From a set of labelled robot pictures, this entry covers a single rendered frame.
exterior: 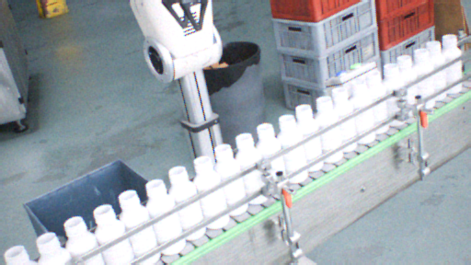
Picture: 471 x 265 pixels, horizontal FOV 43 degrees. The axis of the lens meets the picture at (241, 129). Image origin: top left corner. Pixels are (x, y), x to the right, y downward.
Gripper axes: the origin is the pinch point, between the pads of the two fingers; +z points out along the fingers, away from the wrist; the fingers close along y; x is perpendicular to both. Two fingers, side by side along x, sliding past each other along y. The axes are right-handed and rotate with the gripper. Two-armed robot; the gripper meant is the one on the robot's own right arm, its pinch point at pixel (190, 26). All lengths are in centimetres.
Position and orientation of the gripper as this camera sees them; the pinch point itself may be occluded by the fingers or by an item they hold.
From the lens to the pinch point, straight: 136.4
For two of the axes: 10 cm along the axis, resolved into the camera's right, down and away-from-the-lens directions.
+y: 5.7, 2.3, -7.9
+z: 2.0, 8.9, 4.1
